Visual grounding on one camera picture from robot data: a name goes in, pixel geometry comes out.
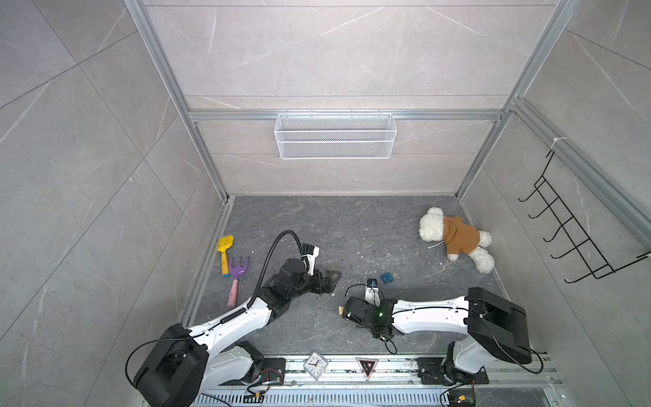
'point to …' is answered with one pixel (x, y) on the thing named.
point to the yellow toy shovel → (223, 245)
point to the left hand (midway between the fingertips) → (331, 268)
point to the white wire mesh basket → (335, 136)
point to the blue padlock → (386, 277)
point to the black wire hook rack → (598, 265)
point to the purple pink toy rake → (237, 271)
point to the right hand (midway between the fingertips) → (362, 312)
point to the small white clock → (315, 365)
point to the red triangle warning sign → (367, 365)
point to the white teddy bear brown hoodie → (459, 237)
